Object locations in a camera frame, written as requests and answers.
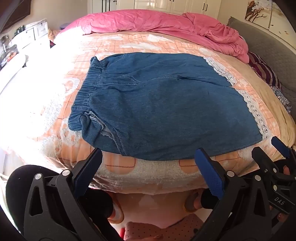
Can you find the person's right hand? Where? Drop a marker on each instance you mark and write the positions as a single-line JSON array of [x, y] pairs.
[[287, 170]]

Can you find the black fleece cloth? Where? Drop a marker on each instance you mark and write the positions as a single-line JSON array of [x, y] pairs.
[[16, 192]]

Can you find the pink dotted cloth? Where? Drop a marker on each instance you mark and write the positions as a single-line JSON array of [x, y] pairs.
[[161, 228]]

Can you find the pink duvet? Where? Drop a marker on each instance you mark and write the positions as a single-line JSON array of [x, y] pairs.
[[150, 22]]

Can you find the white wardrobe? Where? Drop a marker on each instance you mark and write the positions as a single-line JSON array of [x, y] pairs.
[[161, 4]]

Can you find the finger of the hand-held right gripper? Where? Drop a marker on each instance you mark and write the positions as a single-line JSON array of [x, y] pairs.
[[263, 160], [281, 146]]

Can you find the orange bear print blanket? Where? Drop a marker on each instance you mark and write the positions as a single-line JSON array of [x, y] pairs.
[[208, 166]]

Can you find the tree branch wall painting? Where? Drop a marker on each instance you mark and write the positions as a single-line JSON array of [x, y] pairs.
[[261, 11]]

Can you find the purple striped pillow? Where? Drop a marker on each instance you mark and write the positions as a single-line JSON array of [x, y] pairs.
[[263, 69]]

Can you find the white drawer dresser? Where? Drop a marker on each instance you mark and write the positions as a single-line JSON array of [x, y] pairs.
[[32, 34]]

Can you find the dark wall television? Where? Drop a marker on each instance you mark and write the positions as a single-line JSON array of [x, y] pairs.
[[12, 11]]

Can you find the floral patterned cloth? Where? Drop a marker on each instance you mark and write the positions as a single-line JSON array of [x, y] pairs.
[[282, 98]]

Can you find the grey padded headboard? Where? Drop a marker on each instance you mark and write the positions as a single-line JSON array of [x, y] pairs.
[[266, 44]]

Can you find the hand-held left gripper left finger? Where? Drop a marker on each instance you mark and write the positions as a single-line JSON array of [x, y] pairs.
[[86, 176]]

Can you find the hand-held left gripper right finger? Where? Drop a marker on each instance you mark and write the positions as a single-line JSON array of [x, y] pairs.
[[211, 173]]

